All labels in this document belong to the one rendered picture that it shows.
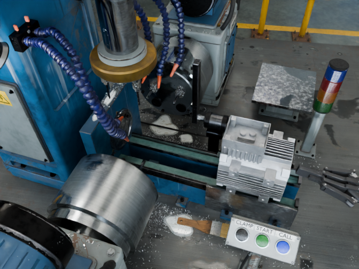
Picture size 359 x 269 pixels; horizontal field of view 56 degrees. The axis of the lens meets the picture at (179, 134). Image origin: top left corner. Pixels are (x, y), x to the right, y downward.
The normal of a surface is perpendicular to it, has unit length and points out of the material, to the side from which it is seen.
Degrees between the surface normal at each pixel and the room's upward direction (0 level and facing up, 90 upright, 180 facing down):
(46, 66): 90
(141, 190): 54
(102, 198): 17
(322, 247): 0
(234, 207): 90
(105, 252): 0
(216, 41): 90
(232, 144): 90
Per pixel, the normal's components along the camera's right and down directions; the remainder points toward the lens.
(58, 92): 0.94, 0.23
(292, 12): -0.02, -0.67
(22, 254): 0.60, -0.37
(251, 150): -0.33, 0.70
